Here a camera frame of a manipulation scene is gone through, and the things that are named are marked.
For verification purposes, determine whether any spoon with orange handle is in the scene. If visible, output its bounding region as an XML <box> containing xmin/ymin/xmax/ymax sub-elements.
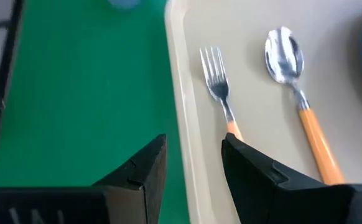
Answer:
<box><xmin>264</xmin><ymin>26</ymin><xmax>346</xmax><ymax>186</ymax></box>

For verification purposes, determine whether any fork with orange handle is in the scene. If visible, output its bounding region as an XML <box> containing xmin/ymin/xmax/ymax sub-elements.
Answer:
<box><xmin>198</xmin><ymin>45</ymin><xmax>244</xmax><ymax>142</ymax></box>

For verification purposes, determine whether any beige plastic tray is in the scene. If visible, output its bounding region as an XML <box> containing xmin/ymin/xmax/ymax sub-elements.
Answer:
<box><xmin>164</xmin><ymin>0</ymin><xmax>362</xmax><ymax>224</ymax></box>

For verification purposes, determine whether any green table mat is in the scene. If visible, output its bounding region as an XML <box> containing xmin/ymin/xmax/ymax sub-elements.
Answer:
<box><xmin>0</xmin><ymin>0</ymin><xmax>192</xmax><ymax>224</ymax></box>

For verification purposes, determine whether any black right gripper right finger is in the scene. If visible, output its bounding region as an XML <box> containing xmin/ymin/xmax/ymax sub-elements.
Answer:
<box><xmin>221</xmin><ymin>133</ymin><xmax>362</xmax><ymax>224</ymax></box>

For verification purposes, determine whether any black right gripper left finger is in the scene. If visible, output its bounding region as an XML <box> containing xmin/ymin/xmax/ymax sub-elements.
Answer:
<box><xmin>0</xmin><ymin>134</ymin><xmax>169</xmax><ymax>224</ymax></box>

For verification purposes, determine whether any black metal frame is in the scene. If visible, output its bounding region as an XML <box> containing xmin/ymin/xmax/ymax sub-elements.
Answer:
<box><xmin>0</xmin><ymin>0</ymin><xmax>26</xmax><ymax>188</ymax></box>

